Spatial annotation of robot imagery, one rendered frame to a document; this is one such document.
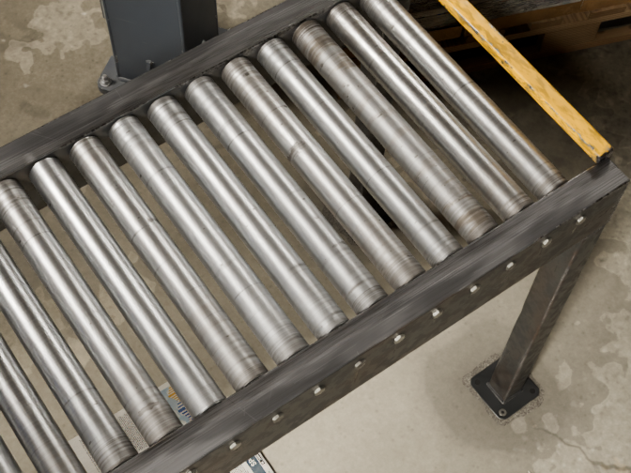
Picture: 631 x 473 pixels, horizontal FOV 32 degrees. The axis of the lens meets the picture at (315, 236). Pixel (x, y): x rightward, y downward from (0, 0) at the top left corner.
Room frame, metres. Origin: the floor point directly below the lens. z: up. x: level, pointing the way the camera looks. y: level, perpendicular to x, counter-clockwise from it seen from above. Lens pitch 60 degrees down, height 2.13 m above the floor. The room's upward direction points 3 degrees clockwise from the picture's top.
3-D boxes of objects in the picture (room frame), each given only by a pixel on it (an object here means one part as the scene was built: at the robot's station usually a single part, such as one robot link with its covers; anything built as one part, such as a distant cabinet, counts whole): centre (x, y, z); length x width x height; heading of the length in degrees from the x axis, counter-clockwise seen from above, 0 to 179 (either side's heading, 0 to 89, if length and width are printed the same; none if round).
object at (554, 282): (0.88, -0.41, 0.34); 0.06 x 0.06 x 0.68; 38
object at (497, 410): (0.88, -0.41, 0.01); 0.14 x 0.13 x 0.01; 38
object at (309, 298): (0.79, 0.10, 0.77); 0.47 x 0.05 x 0.05; 38
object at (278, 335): (0.75, 0.15, 0.77); 0.47 x 0.05 x 0.05; 38
